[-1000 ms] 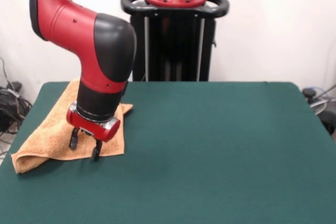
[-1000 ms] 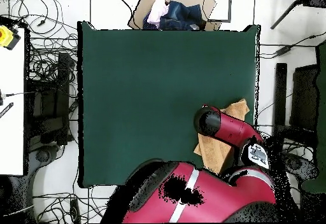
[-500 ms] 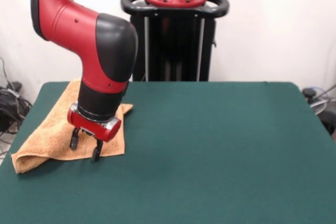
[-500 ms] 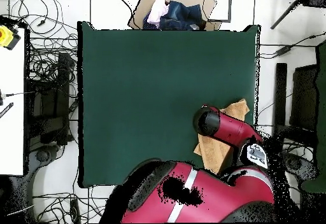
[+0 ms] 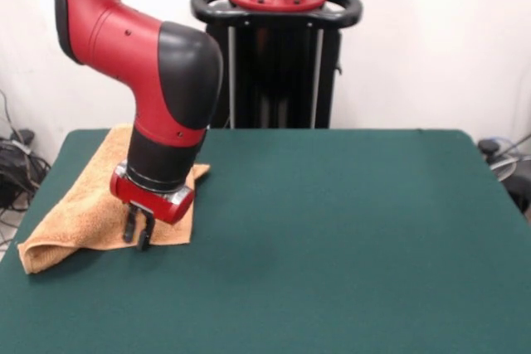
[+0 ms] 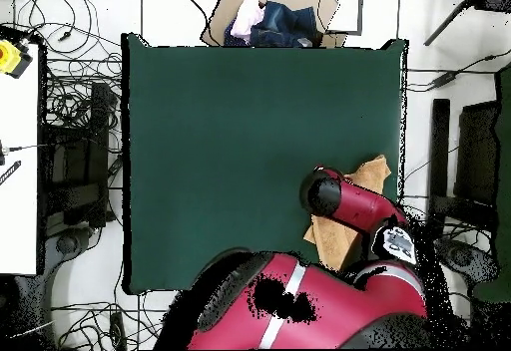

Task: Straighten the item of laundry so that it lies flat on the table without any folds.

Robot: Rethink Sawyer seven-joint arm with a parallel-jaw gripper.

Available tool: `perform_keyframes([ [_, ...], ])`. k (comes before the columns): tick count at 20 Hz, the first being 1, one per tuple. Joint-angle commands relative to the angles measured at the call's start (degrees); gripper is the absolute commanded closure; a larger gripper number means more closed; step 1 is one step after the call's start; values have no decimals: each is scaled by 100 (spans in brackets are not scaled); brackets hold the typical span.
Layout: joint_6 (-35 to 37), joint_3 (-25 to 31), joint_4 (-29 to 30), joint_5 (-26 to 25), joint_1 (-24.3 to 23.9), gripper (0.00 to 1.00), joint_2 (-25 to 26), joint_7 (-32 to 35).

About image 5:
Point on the dark green table cloth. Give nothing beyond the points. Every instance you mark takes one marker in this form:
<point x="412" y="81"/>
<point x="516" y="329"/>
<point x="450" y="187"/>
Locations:
<point x="332" y="246"/>

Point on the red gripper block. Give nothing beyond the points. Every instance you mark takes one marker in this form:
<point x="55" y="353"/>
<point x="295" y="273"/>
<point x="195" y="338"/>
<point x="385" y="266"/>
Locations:
<point x="153" y="205"/>

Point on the round black base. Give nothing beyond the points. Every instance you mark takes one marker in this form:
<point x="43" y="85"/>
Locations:
<point x="518" y="188"/>

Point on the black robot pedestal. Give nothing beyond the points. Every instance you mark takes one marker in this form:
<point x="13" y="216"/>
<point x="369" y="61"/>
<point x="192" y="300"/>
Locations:
<point x="286" y="80"/>

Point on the tan terry towel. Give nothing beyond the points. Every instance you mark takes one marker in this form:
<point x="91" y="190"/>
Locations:
<point x="83" y="213"/>

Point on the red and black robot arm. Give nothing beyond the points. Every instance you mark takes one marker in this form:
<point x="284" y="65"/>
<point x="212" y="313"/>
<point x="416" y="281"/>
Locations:
<point x="137" y="51"/>

